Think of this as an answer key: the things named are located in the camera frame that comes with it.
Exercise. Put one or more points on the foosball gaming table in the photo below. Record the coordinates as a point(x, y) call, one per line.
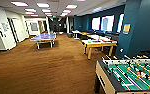
point(131, 78)

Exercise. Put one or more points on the small white table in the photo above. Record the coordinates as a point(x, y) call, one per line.
point(76, 32)

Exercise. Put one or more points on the white air hockey table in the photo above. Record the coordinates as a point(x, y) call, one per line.
point(99, 42)

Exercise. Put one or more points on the bright window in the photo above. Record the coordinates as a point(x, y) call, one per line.
point(107, 23)
point(96, 23)
point(120, 22)

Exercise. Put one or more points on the blue ping pong table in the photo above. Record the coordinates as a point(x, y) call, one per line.
point(44, 36)

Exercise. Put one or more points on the dark sofa row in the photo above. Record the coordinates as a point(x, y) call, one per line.
point(107, 35)

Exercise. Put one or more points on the rectangular ceiling light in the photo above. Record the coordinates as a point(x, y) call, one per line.
point(30, 10)
point(71, 6)
point(42, 5)
point(19, 4)
point(46, 10)

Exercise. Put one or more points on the white hallway door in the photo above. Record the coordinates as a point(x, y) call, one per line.
point(16, 28)

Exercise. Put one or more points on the white wall socket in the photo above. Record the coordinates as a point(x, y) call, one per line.
point(121, 50)

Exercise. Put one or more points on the grey wall whiteboard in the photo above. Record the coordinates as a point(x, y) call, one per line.
point(33, 26)

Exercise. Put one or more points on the yellow wall sign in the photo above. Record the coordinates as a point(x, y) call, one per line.
point(126, 28)

